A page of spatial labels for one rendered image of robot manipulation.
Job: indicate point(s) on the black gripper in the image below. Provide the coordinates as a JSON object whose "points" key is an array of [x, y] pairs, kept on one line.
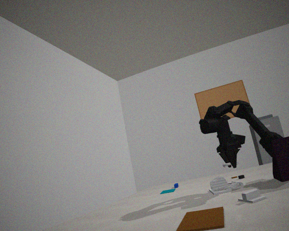
{"points": [[228, 150]]}

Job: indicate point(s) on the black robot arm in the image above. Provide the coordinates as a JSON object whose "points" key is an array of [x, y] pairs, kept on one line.
{"points": [[213, 122]]}

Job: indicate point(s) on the brown flat wooden board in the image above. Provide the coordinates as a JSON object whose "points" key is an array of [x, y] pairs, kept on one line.
{"points": [[202, 220]]}

